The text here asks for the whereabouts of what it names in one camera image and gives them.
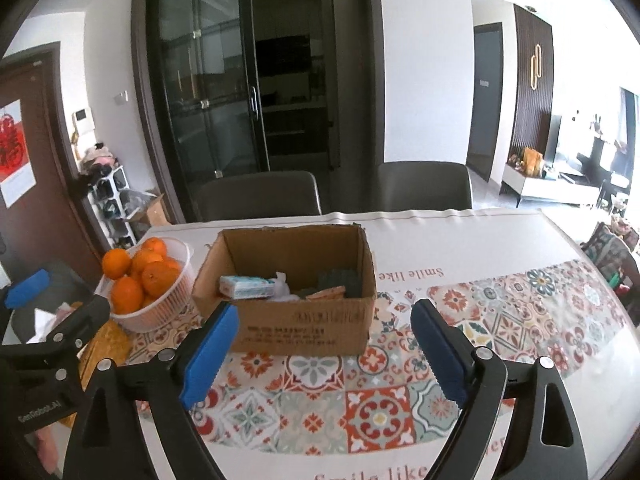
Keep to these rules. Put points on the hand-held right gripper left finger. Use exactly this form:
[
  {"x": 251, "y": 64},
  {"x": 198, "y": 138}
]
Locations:
[{"x": 210, "y": 355}]

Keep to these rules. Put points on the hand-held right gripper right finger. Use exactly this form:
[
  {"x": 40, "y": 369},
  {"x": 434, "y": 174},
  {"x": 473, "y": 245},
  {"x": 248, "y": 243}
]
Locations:
[{"x": 440, "y": 355}]

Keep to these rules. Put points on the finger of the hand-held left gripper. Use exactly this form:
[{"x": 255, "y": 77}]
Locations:
[
  {"x": 75, "y": 325},
  {"x": 27, "y": 287}
]

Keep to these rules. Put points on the light blue tissue pack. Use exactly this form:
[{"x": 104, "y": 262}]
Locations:
[{"x": 245, "y": 287}]

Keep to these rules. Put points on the brown cardboard box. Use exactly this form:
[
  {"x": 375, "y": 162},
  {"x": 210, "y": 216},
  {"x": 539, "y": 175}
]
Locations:
[{"x": 300, "y": 325}]

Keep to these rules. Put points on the yellow woven mat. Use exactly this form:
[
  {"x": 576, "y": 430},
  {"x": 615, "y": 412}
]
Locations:
[{"x": 107, "y": 345}]

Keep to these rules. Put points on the white plastic basket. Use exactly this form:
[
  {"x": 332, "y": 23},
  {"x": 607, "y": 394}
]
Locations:
[{"x": 165, "y": 310}]

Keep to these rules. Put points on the brown entrance door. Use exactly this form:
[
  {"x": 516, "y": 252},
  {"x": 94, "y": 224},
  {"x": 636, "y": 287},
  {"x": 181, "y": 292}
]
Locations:
[{"x": 45, "y": 200}]

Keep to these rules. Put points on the pile of oranges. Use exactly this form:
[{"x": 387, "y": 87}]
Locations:
[{"x": 150, "y": 270}]

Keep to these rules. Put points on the white plastic wrapper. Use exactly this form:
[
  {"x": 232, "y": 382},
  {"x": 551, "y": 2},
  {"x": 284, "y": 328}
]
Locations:
[{"x": 285, "y": 287}]

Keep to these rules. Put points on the white shoe rack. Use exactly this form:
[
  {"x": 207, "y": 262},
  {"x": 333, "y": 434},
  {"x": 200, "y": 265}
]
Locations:
[{"x": 112, "y": 210}]

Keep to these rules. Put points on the dark grey cloth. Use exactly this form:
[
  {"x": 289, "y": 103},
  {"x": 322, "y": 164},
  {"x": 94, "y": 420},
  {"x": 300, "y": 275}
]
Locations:
[{"x": 342, "y": 280}]

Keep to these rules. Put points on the patterned tablecloth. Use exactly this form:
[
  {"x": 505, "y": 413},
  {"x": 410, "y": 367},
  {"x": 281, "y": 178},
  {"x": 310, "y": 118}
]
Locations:
[{"x": 500, "y": 240}]

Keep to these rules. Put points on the red and white door poster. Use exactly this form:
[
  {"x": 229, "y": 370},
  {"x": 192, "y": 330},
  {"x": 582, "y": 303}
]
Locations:
[{"x": 15, "y": 155}]

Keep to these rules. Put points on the open cardboard box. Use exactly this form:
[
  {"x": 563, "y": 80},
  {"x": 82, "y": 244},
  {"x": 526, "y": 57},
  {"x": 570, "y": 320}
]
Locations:
[{"x": 152, "y": 212}]

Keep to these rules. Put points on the pile of bags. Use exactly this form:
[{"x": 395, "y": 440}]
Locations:
[{"x": 97, "y": 165}]

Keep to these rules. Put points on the grey dining chair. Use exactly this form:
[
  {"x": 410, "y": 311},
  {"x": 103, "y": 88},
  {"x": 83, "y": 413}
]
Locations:
[
  {"x": 260, "y": 195},
  {"x": 425, "y": 185}
]

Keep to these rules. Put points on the white intercom panel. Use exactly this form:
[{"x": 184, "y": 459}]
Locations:
[{"x": 83, "y": 121}]

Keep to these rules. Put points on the patterned chair cushion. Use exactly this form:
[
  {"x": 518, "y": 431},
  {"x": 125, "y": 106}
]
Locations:
[{"x": 607, "y": 255}]

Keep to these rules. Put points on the white television cabinet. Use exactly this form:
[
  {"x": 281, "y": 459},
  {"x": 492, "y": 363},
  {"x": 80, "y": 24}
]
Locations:
[{"x": 550, "y": 187}]

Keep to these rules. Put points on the yellow gift box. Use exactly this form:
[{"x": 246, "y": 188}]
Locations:
[{"x": 532, "y": 161}]

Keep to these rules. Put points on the black television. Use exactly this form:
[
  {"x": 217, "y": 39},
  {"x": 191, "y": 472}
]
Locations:
[{"x": 553, "y": 140}]

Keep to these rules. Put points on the dark interior door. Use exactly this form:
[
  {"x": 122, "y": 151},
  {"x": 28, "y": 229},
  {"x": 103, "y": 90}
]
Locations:
[{"x": 485, "y": 100}]

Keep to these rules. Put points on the dark glass sliding door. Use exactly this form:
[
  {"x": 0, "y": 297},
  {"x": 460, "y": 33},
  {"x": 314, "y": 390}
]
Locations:
[{"x": 210, "y": 85}]

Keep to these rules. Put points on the white wall switch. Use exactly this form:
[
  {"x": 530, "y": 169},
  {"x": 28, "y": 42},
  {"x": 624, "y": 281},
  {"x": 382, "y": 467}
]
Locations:
[{"x": 121, "y": 97}]

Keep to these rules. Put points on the gold wall ornament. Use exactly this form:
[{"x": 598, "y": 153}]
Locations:
[{"x": 536, "y": 67}]

